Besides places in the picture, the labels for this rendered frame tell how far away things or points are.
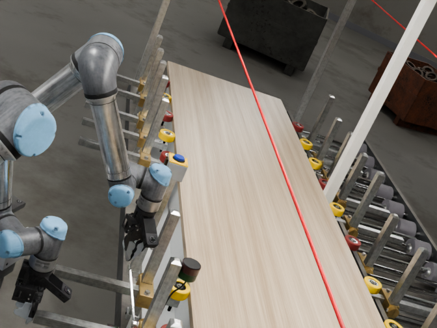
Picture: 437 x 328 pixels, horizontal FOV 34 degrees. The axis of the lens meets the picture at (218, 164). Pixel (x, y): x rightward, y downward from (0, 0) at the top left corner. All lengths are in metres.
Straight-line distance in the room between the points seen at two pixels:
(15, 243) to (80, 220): 2.39
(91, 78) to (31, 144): 0.39
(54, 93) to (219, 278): 0.90
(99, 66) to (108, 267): 2.14
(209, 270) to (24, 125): 1.15
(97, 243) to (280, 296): 1.75
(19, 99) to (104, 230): 2.64
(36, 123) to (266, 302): 1.23
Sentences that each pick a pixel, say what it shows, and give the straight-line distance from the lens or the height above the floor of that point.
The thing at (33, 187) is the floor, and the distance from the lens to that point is 4.51.
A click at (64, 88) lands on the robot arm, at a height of 1.44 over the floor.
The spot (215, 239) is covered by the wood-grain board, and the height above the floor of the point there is 0.90.
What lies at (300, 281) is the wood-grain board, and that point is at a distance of 2.81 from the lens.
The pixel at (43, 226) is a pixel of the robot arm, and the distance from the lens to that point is 2.01.
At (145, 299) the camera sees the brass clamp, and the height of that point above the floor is 0.85.
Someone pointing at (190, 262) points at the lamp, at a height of 1.14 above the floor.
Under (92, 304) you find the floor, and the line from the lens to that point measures 3.72.
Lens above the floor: 2.26
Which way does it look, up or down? 23 degrees down
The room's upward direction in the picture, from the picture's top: 23 degrees clockwise
